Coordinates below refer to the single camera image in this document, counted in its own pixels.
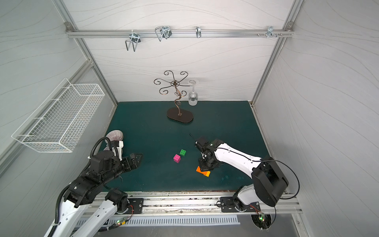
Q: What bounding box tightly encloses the aluminium rail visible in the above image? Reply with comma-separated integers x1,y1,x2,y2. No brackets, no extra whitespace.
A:
73,191,303,216
66,28,295,39

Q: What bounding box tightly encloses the magenta lego brick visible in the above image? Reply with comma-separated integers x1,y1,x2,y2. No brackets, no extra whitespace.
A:
173,154,181,163

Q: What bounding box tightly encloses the white slotted cable duct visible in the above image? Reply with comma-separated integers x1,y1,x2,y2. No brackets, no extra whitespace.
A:
121,215,240,227

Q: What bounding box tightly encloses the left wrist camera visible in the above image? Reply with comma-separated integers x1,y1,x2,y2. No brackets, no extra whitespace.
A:
114,140,124,161

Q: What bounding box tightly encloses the green square lego brick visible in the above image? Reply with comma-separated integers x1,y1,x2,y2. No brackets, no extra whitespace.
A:
180,149,187,156

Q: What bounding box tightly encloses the aluminium front rail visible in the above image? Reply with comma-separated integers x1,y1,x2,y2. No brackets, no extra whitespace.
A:
73,191,303,216

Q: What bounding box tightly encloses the metal double hook left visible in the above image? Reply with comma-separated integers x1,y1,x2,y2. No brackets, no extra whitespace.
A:
125,32,141,52

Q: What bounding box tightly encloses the aluminium top rail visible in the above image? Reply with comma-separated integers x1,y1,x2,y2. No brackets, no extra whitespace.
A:
66,28,295,39

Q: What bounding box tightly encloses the bronze scroll glass stand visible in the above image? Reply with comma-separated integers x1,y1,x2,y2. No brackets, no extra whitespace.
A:
154,70,193,123

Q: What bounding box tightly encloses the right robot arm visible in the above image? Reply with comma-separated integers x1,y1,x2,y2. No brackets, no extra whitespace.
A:
194,137,289,212

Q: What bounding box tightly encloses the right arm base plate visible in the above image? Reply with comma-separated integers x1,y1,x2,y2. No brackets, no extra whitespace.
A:
216,197,261,213

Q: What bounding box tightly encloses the orange long lego brick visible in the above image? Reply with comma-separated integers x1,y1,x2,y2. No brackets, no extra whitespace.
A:
196,166,204,175

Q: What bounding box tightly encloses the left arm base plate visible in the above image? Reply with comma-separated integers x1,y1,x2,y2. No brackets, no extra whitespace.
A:
117,198,144,215

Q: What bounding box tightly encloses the clear hanging wine glass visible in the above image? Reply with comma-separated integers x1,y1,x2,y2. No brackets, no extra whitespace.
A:
189,80,198,106

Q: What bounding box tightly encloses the small metal clip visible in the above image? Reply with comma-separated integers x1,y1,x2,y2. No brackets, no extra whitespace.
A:
195,26,201,39

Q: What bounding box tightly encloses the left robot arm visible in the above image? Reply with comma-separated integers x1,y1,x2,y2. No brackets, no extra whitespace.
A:
45,137,144,237

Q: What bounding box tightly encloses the white wire basket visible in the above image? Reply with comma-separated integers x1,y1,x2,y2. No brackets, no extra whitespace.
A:
11,79,105,153

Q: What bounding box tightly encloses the metal double hook middle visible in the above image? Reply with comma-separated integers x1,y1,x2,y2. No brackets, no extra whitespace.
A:
155,26,172,41

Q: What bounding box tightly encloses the metal double hook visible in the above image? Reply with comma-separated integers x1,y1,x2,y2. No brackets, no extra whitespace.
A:
125,32,141,52
155,26,172,41

